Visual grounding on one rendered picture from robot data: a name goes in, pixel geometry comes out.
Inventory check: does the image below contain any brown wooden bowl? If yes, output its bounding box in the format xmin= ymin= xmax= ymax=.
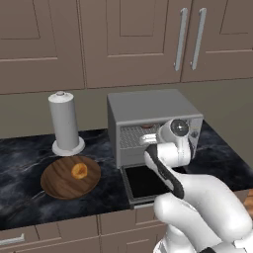
xmin=40 ymin=155 xmax=103 ymax=201

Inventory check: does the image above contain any grey toaster oven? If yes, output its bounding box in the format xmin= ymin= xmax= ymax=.
xmin=106 ymin=88 xmax=205 ymax=170

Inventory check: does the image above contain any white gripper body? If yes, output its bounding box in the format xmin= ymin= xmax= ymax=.
xmin=138 ymin=132 xmax=160 ymax=146

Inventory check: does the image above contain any silver drawer handle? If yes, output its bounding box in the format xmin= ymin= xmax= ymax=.
xmin=0 ymin=233 xmax=26 ymax=247

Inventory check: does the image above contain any taupe drawer front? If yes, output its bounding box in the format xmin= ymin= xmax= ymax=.
xmin=98 ymin=206 xmax=162 ymax=236
xmin=34 ymin=214 xmax=100 ymax=243
xmin=0 ymin=224 xmax=40 ymax=249

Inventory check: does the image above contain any taupe base cupboard door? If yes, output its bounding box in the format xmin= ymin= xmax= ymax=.
xmin=0 ymin=236 xmax=102 ymax=253
xmin=99 ymin=223 xmax=167 ymax=253

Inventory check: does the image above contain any toaster oven glass door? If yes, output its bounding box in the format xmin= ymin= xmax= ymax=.
xmin=120 ymin=164 xmax=190 ymax=210

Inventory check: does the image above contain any silver cupboard bar handle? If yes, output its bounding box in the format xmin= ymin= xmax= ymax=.
xmin=173 ymin=7 xmax=189 ymax=72
xmin=190 ymin=7 xmax=209 ymax=71

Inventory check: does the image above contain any golden round bread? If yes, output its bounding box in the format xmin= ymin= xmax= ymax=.
xmin=70 ymin=163 xmax=89 ymax=181

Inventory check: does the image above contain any orange brown wooden object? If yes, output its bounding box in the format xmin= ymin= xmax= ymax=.
xmin=242 ymin=189 xmax=253 ymax=219

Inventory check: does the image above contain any white paper towel roll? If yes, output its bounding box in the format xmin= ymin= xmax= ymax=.
xmin=47 ymin=90 xmax=86 ymax=157

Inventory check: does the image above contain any taupe wall cupboard door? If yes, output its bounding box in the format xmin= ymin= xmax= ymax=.
xmin=180 ymin=0 xmax=253 ymax=84
xmin=0 ymin=0 xmax=86 ymax=96
xmin=76 ymin=0 xmax=193 ymax=89

